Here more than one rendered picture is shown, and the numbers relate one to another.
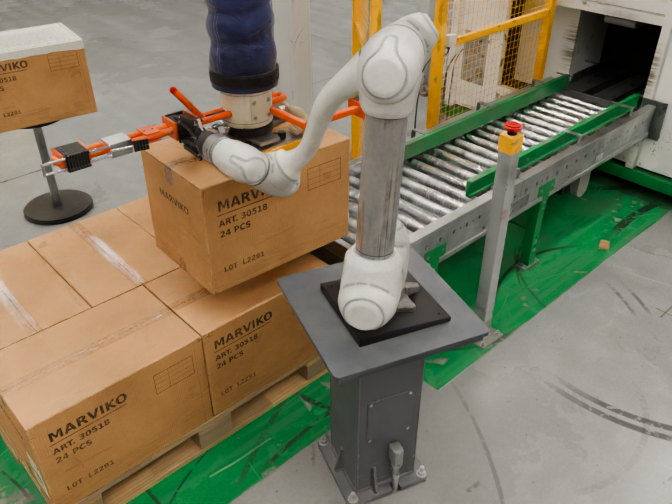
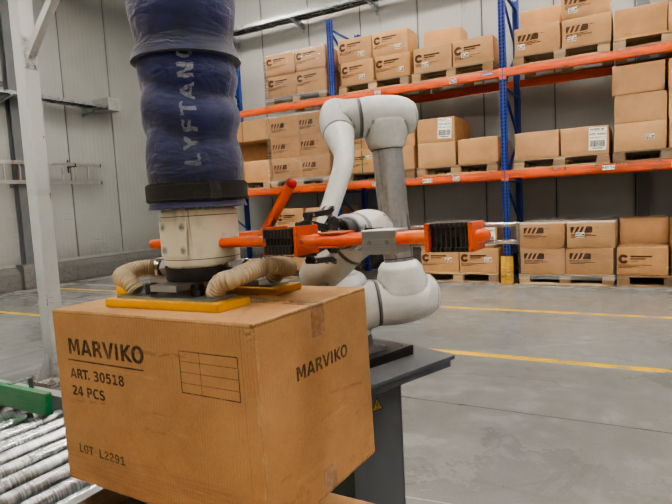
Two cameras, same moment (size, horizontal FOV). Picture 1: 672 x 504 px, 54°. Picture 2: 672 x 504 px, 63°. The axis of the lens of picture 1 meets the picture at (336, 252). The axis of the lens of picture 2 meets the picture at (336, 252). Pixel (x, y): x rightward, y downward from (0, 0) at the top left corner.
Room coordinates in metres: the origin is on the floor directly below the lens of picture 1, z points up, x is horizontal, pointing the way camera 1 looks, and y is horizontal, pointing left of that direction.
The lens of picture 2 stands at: (2.19, 1.58, 1.27)
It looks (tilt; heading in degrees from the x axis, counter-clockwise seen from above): 5 degrees down; 252
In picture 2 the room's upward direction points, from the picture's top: 3 degrees counter-clockwise
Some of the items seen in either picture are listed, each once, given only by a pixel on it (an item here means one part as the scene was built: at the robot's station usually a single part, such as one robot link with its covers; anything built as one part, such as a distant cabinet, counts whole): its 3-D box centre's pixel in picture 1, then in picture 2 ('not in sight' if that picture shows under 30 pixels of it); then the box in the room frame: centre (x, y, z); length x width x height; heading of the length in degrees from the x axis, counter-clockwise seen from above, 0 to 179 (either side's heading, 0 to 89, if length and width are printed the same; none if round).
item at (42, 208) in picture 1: (46, 162); not in sight; (3.48, 1.69, 0.31); 0.40 x 0.40 x 0.62
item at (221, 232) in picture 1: (250, 193); (216, 382); (2.09, 0.31, 0.87); 0.60 x 0.40 x 0.40; 130
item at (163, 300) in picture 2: not in sight; (174, 294); (2.17, 0.36, 1.09); 0.34 x 0.10 x 0.05; 131
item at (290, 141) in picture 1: (265, 143); (232, 281); (2.03, 0.23, 1.09); 0.34 x 0.10 x 0.05; 131
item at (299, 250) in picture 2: (181, 125); (290, 240); (1.93, 0.48, 1.20); 0.10 x 0.08 x 0.06; 41
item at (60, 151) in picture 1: (71, 155); (454, 236); (1.71, 0.75, 1.21); 0.08 x 0.07 x 0.05; 131
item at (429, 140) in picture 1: (485, 111); not in sight; (3.53, -0.84, 0.60); 1.60 x 0.10 x 0.09; 133
